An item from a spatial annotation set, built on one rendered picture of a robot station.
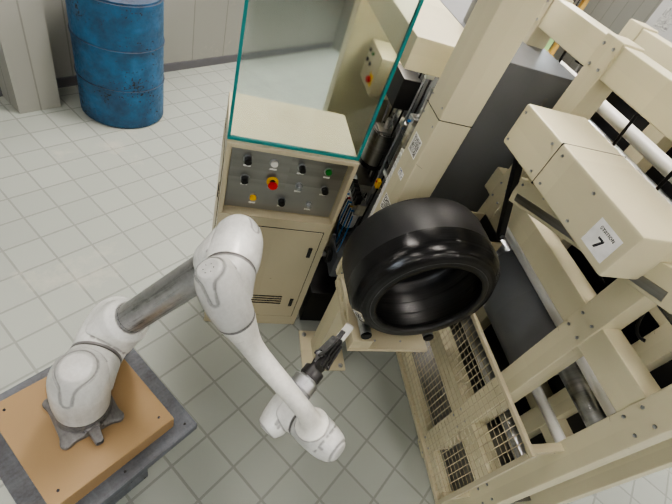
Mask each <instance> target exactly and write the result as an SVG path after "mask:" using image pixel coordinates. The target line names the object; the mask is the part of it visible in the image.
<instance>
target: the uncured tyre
mask: <svg viewBox="0 0 672 504"><path fill-rule="evenodd" d="M342 269H343V274H344V279H345V284H346V289H347V294H348V299H349V303H350V306H351V308H352V310H353V309H354V310H356V311H358V312H360V313H361V314H362V316H363V319H364V321H365V322H364V321H362V320H360V319H359V320H360V321H361V322H363V323H364V324H366V325H367V326H369V327H371V328H373V329H375V330H377V331H380V332H382V333H386V334H391V335H402V336H407V335H419V334H425V333H430V332H434V331H438V330H441V329H444V328H447V327H449V326H452V325H454V324H456V323H458V322H460V321H462V320H464V319H466V318H467V317H469V316H471V315H472V314H473V313H475V312H476V311H477V310H479V309H480V308H481V307H482V306H483V305H484V304H485V303H486V302H487V301H488V299H489V298H490V296H491V295H492V293H493V291H494V289H495V287H496V285H497V283H498V281H499V277H500V263H499V258H498V255H497V253H496V251H495V249H494V247H493V245H492V243H491V242H490V240H489V238H488V236H487V234H486V232H485V230H484V228H483V226H482V224H481V223H480V221H479V219H478V218H477V217H476V215H475V214H474V213H472V212H471V211H470V210H469V209H468V208H467V207H465V206H464V205H462V204H460V203H458V202H455V201H453V200H449V199H444V198H435V197H426V198H414V199H408V200H404V201H400V202H397V203H394V204H391V205H389V206H387V207H385V208H383V209H381V210H379V211H377V212H376V213H374V214H373V215H371V216H370V217H369V218H367V219H366V220H365V221H364V222H362V223H361V224H360V225H359V226H358V227H357V228H356V229H355V230H354V232H353V233H352V234H351V236H350V237H349V239H348V241H347V243H346V245H345V248H344V251H343V258H342Z"/></svg>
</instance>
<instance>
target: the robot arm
mask: <svg viewBox="0 0 672 504"><path fill-rule="evenodd" d="M262 252H263V236H262V232H261V230H260V227H259V226H258V225H257V224H256V222H255V221H254V220H253V219H252V218H250V217H249V216H246V215H242V214H233V215H230V216H228V217H226V218H225V219H223V220H222V221H220V222H219V223H218V225H217V227H216V228H214V229H213V230H212V231H211V233H210V234H209V235H208V236H207V237H206V238H205V239H204V240H203V241H202V242H201V243H200V245H199V246H198V247H197V248H196V249H195V251H194V255H193V256H192V257H191V258H189V259H188V260H187V261H185V262H184V263H182V264H181V265H179V266H178V267H176V268H175V269H173V270H172V271H171V272H169V273H168V274H166V275H165V276H163V277H162V278H160V279H159V280H157V281H156V282H155V283H153V284H152V285H150V286H149V287H147V288H146V289H144V290H143V291H141V292H140V293H139V294H137V295H136V296H134V297H133V298H131V299H129V298H127V297H123V296H114V297H110V298H107V299H105V300H103V301H101V302H100V303H98V304H97V305H96V306H95V307H94V308H93V309H92V311H91V312H90V313H89V315H88V316H87V318H86V319H85V321H84V323H83V324H82V326H81V328H80V329H79V331H78V333H77V335H76V337H75V339H74V341H73V344H72V346H71V348H70V349H69V350H68V351H67V352H66V353H65V354H63V355H62V356H60V357H59V358H58V359H57V360H56V361H55V363H54V364H53V365H52V367H51V368H50V370H49V373H48V375H47V379H46V392H47V399H45V400H44V401H43V403H42V406H43V408H44V409H45V410H46V411H47V412H48V414H49V416H50V418H51V420H52V423H53V425H54V427H55V429H56V432H57V434H58V436H59V439H60V448H61V449H62V450H68V449H70V448H71V447H72V446H73V445H75V444H76V443H77V442H79V441H81V440H83V439H85V438H87V437H88V436H90V438H91V439H92V441H93V442H94V443H95V445H96V446H97V445H98V446H99V445H100V444H102V443H103V442H104V438H103V435H102V431H101V430H102V429H104V428H106V427H107V426H109V425H111V424H114V423H118V422H121V421H122V420H123V419H124V413H123V412H122V411H121V410H120V409H119V408H118V406H117V404H116V402H115V401H114V399H113V397H112V395H111V390H112V389H113V387H114V383H115V380H116V377H117V373H118V371H119V368H120V365H121V363H122V361H123V359H124V358H125V356H126V354H127V353H129V352H130V351H131V350H132V348H133V347H134V346H135V345H136V344H137V343H138V342H139V341H140V340H141V339H143V338H144V337H145V335H146V334H147V332H148V329H149V325H151V324H152V323H154V322H156V321H157V320H159V319H160V318H162V317H164V316H165V315H167V314H168V313H170V312H172V311H173V310H175V309H176V308H178V307H180V306H181V305H183V304H185V303H186V302H188V301H189V300H191V299H193V298H194V297H196V296H197V297H198V299H199V302H200V304H201V306H202V307H203V309H204V311H205V313H206V314H207V316H208V318H209V319H210V321H211V322H212V323H213V324H214V325H215V326H216V327H217V328H218V330H219V331H220V332H221V333H222V334H223V335H224V336H225V337H227V338H228V339H229V340H230V341H231V342H232V343H233V344H234V345H235V346H236V347H237V348H238V350H239V351H240V352H241V353H242V354H243V356H244V357H245V358H246V359H247V360H248V362H249V363H250V364H251V365H252V366H253V368H254V369H255V370H256V371H257V372H258V373H259V374H260V376H261V377H262V378H263V379H264V380H265V381H266V382H267V383H268V385H269V386H270V387H271V388H272V389H273V390H274V391H275V392H276V394H275V395H274V396H273V398H272V399H271V400H270V402H269V403H268V404H267V406H266V408H265V409H264V411H263V413H262V415H261V417H260V419H259V422H260V426H261V428H262V429H263V430H264V431H265V432H266V433H267V434H268V435H270V436H271V437H272V438H277V437H280V436H282V435H284V434H285V433H286V432H288V433H289V434H291V435H292V436H293V437H294V438H295V439H296V441H297V442H298V443H299V444H300V445H301V446H302V447H303V448H304V449H305V450H307V451H308V452H309V453H310V454H311V455H313V456H314V457H316V458H317V459H319V460H322V461H325V462H331V461H335V460H336V459H338V457H339V456H340V455H341V454H342V452H343V450H344V448H345V437H344V435H343V433H342V432H341V430H340V429H339V428H338V427H337V426H336V425H335V422H334V421H333V420H332V419H331V418H330V417H329V416H328V415H327V414H326V413H325V412H324V411H323V410H322V409H320V408H317V407H314V406H313V405H312V404H311V402H310V401H309V399H310V397H311V396H312V395H313V393H314V392H315V391H316V389H317V386H316V385H317V384H318V383H319V382H320V381H321V380H322V378H323V374H322V372H324V370H327V371H329V369H330V367H331V365H332V363H333V362H334V360H335V359H336V357H337V355H338V354H339V352H340V351H341V349H342V346H341V345H342V343H343V342H344V340H345V339H346V338H347V336H348V335H349V334H350V333H351V331H352V330H353V329H354V327H353V326H352V325H351V324H349V323H346V324H345V326H344V327H343V328H342V329H341V331H340V332H339V333H338V334H337V336H334V335H332V336H331V337H330V338H329V339H328V340H327V341H326V342H325V343H324V344H323V345H322V346H321V347H320V348H319V349H317V350H316V351H315V352H314V354H316V357H315V358H314V359H313V361H312V363H306V364H305V365H304V367H303V368H302V369H301V372H299V371H297V372H296V373H295V374H294V376H293V377H292V378H291V377H290V376H289V375H288V374H287V372H286V371H285V370H284V369H283V367H282V366H281V365H280V364H279V362H278V361H277V360H276V359H275V357H274V356H273V355H272V354H271V352H270V351H269V350H268V348H267V347H266V345H265V344H264V342H263V340H262V338H261V336H260V333H259V329H258V325H257V320H256V314H255V311H254V308H253V305H252V301H251V299H252V297H253V289H254V283H255V278H256V274H257V272H258V270H259V267H260V263H261V259H262ZM315 384H316V385H315Z"/></svg>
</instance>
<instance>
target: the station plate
mask: <svg viewBox="0 0 672 504"><path fill-rule="evenodd" d="M581 239H582V241H583V242H584V244H585V245H586V246H587V248H588V249H589V251H590V252H591V253H592V255H593V256H594V257H595V259H596V260H597V262H598V263H599V264H600V263H601V262H602V261H603V260H604V259H606V258H607V257H608V256H609V255H610V254H611V253H612V252H614V251H615V250H616V249H617V248H618V247H619V246H620V245H622V244H623V242H622V240H621V239H620V238H619V237H618V235H617V234H616V233H615V232H614V231H613V229H612V228H611V227H610V226H609V224H608V223H607V222H606V221H605V219H604V218H603V217H602V218H601V219H600V220H599V221H598V222H597V223H596V224H595V225H594V226H593V227H592V228H591V229H590V230H589V231H588V232H587V233H586V234H585V235H584V236H583V237H582V238H581Z"/></svg>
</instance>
